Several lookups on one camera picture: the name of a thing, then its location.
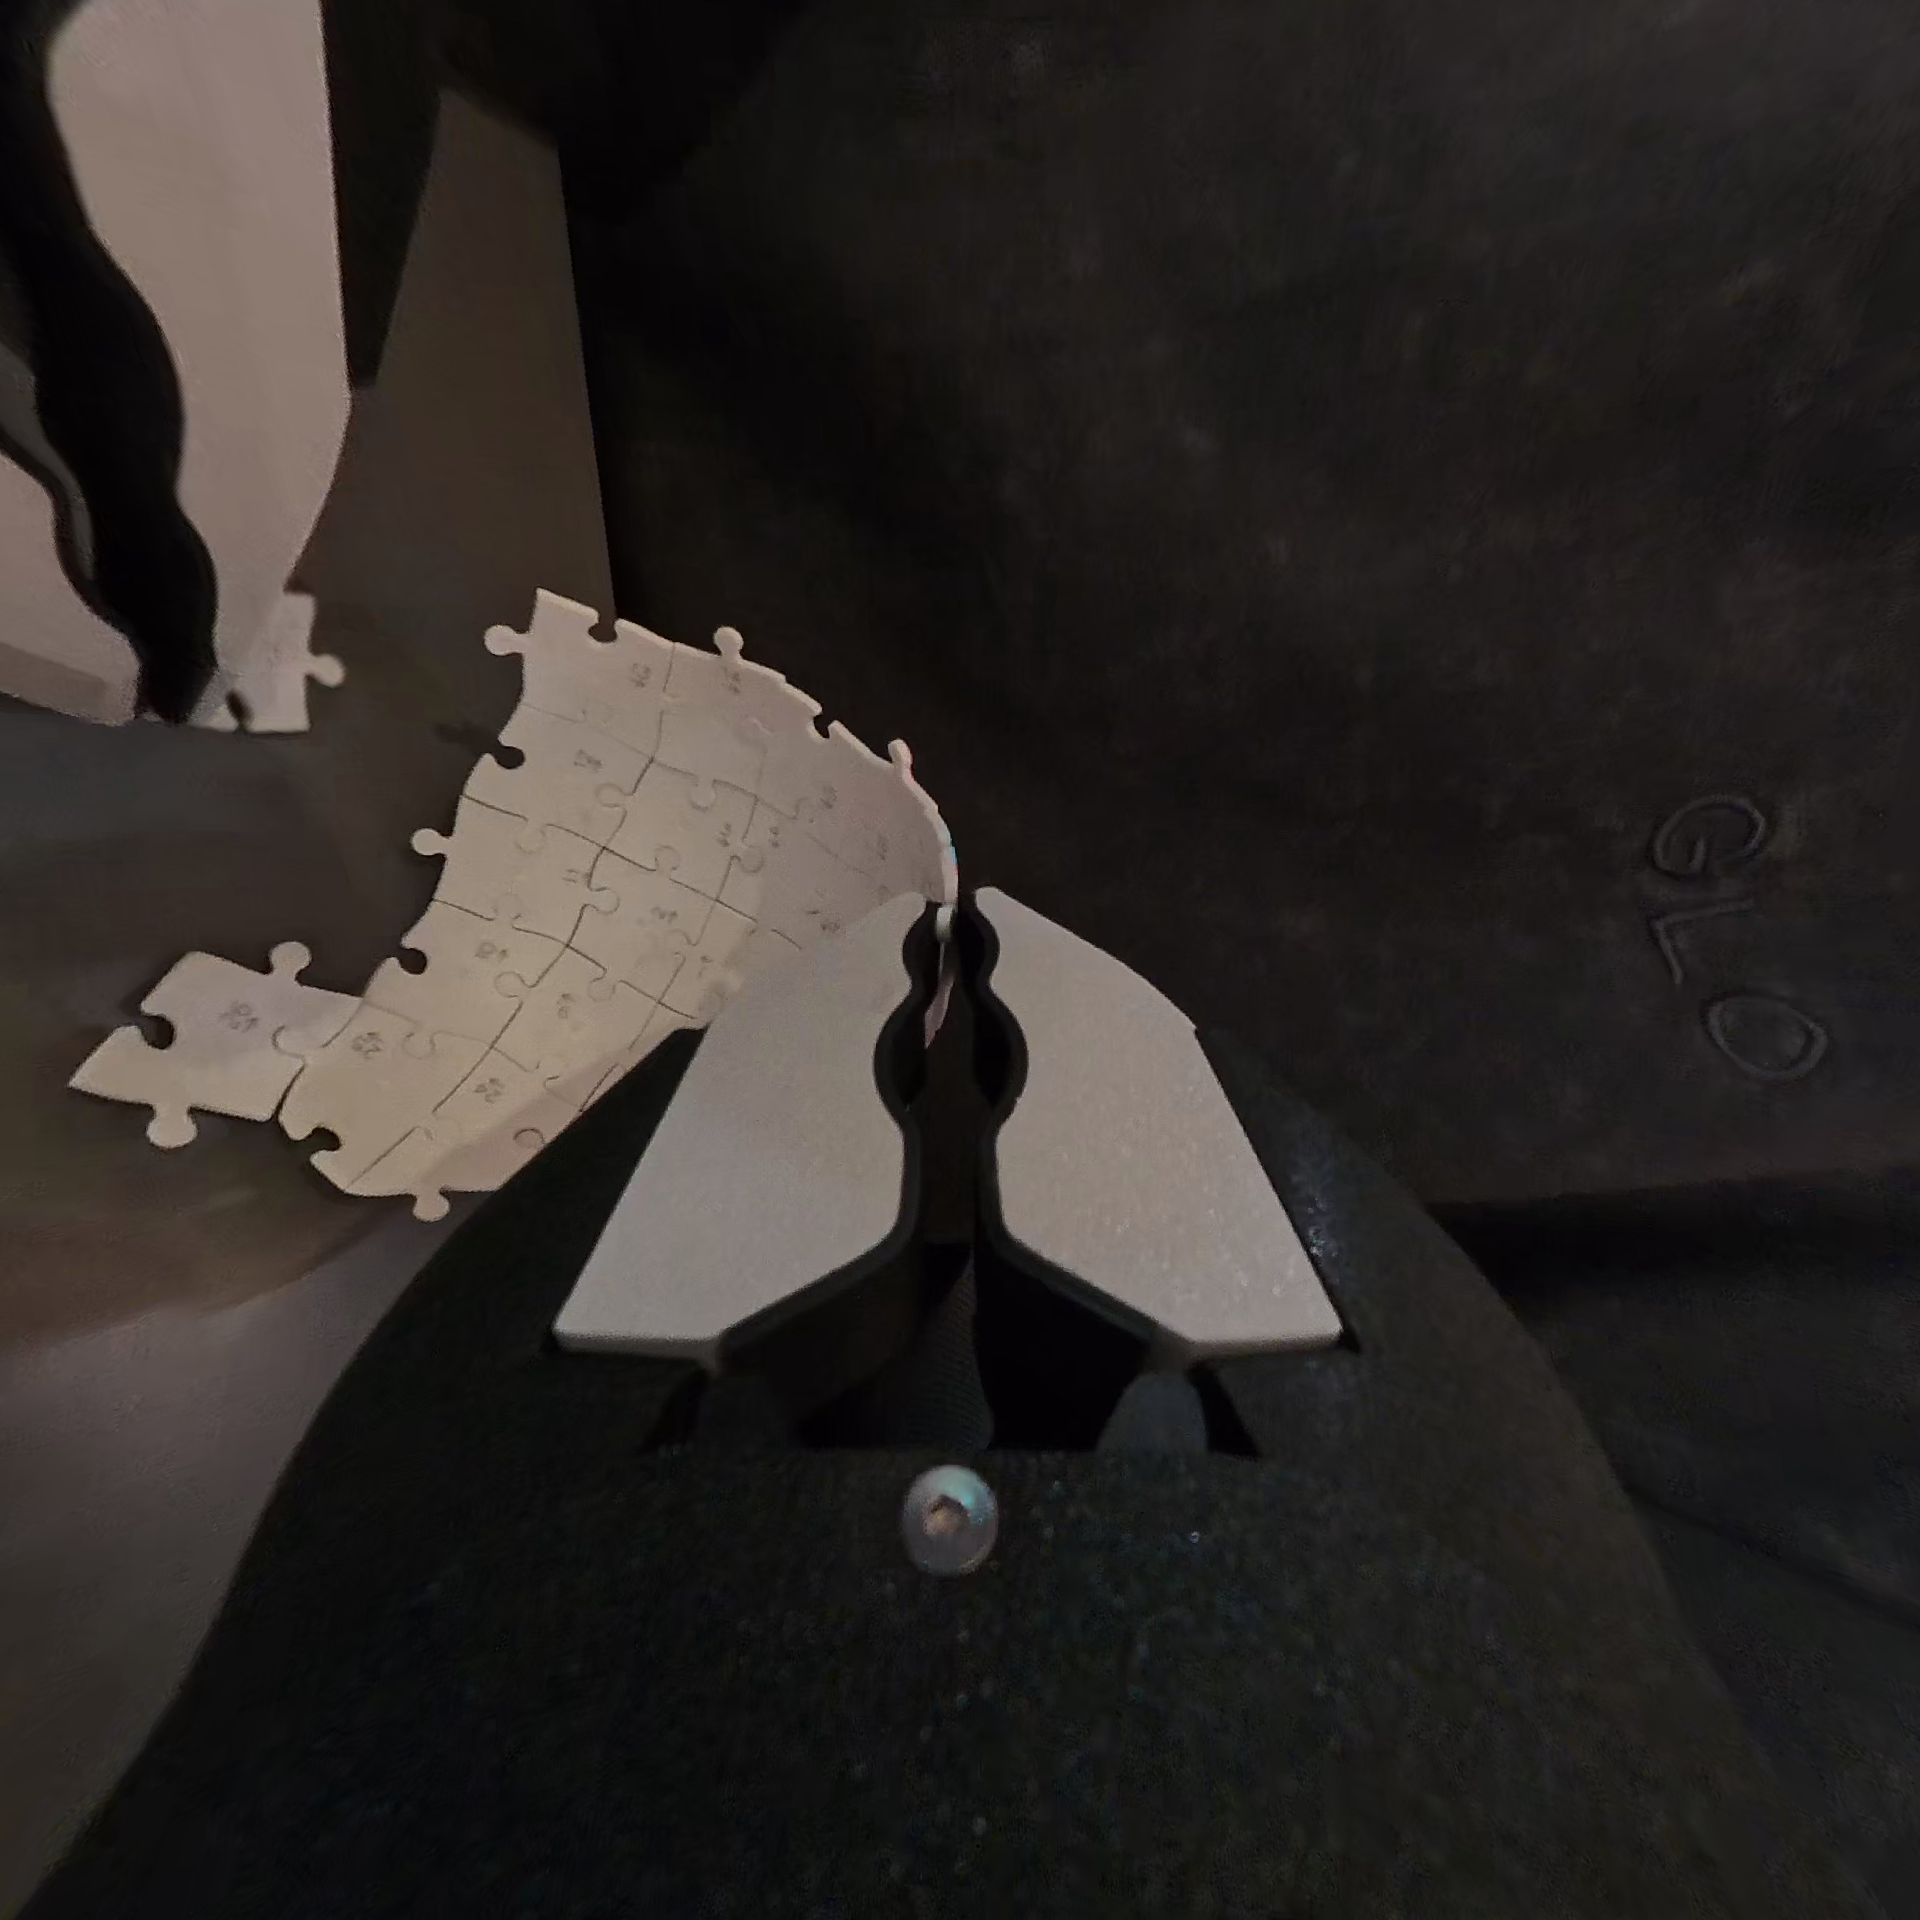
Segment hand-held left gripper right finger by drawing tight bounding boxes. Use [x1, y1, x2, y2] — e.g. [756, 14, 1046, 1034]
[968, 884, 1344, 1452]

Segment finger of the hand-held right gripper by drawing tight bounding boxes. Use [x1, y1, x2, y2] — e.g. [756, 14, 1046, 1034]
[0, 0, 359, 726]
[0, 443, 153, 726]

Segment partly built puzzle ball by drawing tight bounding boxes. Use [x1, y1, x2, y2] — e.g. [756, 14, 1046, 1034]
[66, 589, 963, 1224]

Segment single white puzzle piece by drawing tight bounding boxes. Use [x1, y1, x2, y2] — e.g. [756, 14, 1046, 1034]
[222, 593, 348, 738]

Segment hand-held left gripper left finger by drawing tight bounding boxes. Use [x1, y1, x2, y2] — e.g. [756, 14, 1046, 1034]
[553, 892, 949, 1450]

